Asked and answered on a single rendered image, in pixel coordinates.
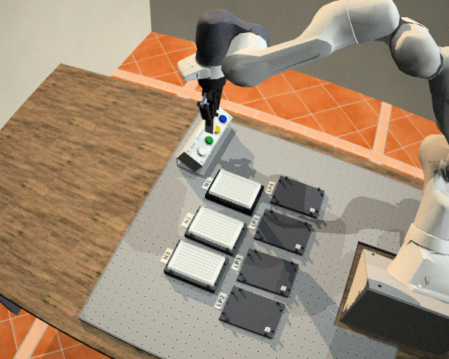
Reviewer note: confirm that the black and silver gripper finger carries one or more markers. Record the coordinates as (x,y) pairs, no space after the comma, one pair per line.
(217,104)
(207,112)

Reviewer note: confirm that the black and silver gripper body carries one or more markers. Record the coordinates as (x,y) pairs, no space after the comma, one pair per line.
(210,85)

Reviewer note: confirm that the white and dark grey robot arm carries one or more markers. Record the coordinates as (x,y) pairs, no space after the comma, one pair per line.
(238,47)

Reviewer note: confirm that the white deck label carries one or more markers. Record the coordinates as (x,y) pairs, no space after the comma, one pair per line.
(187,220)
(237,262)
(207,183)
(254,222)
(220,300)
(166,255)
(270,187)

